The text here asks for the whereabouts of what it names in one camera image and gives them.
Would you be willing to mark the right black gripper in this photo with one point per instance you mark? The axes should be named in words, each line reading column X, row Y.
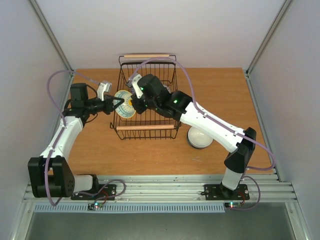
column 138, row 105

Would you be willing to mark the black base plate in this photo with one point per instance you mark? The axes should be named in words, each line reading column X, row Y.
column 217, row 192
column 110, row 190

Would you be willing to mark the grey slotted cable duct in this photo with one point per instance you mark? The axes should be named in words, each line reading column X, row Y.
column 132, row 208

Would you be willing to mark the right circuit board with leds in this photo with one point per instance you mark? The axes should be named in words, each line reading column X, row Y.
column 232, row 205

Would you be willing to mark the white bowl with brown diamonds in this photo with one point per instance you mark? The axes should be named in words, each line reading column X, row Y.
column 168, row 89

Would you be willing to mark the black wire dish rack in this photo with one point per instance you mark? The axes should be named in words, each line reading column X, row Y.
column 149, row 124

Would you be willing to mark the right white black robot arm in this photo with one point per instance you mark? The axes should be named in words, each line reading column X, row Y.
column 237, row 141

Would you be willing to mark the right aluminium corner post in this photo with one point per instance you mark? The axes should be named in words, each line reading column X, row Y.
column 284, row 8

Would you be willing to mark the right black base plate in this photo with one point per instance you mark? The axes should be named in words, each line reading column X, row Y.
column 217, row 192

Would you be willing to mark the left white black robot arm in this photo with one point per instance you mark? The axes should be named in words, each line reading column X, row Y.
column 49, row 173

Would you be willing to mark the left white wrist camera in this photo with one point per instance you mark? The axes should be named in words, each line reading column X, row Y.
column 103, row 88

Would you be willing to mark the teal yellow sun bowl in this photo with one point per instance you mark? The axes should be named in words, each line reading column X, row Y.
column 125, row 110

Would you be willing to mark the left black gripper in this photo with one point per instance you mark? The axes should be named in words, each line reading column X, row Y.
column 109, row 102

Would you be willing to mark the left aluminium corner post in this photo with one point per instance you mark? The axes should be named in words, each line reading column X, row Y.
column 49, row 32

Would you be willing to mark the aluminium corner post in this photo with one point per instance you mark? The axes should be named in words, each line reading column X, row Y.
column 49, row 32
column 284, row 8

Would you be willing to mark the circuit board with leds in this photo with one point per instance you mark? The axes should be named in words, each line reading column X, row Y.
column 94, row 206
column 232, row 205

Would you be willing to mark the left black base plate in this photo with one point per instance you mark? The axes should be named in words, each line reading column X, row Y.
column 110, row 190

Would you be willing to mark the aluminium rail frame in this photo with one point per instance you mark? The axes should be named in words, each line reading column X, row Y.
column 187, row 188

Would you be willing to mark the left circuit board with leds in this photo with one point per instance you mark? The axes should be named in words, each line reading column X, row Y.
column 94, row 206

